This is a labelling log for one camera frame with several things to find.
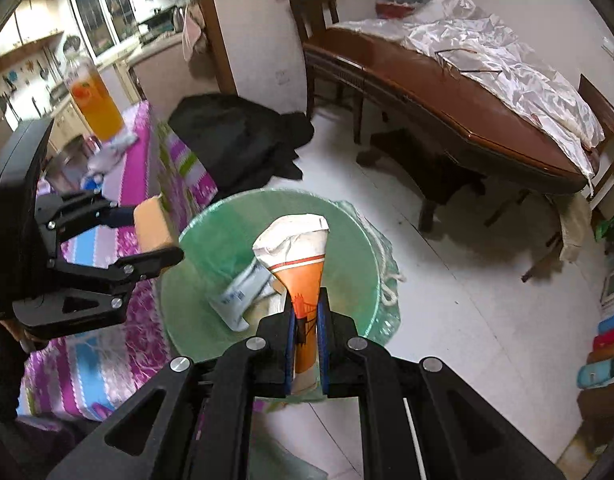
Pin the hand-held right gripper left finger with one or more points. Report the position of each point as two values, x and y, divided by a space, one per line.
289 355

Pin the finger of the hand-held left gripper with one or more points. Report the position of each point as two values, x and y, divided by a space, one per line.
152 260
119 217

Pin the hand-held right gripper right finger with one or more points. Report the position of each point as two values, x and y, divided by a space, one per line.
323 360

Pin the yellow sponge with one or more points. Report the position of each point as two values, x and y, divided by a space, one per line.
154 225

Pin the green trash bin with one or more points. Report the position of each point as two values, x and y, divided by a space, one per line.
212 240

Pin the orange and white snack bag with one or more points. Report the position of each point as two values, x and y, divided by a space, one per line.
302 280

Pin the white paper packaging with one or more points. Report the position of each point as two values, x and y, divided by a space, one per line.
242 295

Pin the person's left forearm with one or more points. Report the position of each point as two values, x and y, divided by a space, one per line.
4 375

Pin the person's left hand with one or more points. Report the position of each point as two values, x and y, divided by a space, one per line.
29 344

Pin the blue bottle cap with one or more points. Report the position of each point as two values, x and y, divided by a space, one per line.
93 182

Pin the steel pot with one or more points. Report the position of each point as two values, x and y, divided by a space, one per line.
69 160

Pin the orange juice bottle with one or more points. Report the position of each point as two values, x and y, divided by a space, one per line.
97 105

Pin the black jacket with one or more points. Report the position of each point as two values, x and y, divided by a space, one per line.
237 140

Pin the pink hanging towel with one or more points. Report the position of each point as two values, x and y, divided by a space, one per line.
193 35

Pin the kitchen window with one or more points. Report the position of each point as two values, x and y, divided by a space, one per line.
107 5

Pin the dark wooden stool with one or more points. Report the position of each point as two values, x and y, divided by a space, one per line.
427 170

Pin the teal slipper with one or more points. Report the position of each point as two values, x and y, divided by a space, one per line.
602 374

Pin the dark wooden chair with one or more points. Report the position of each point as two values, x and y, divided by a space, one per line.
312 10
607 110

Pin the beige hanging cloth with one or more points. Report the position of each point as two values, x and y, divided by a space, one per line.
574 227

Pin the red slipper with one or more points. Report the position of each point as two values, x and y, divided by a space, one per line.
612 338

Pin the brown wooden table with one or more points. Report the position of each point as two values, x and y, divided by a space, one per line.
437 85

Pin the green potted plant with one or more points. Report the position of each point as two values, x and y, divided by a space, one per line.
612 232

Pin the white satin cloth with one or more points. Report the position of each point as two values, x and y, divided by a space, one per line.
512 60

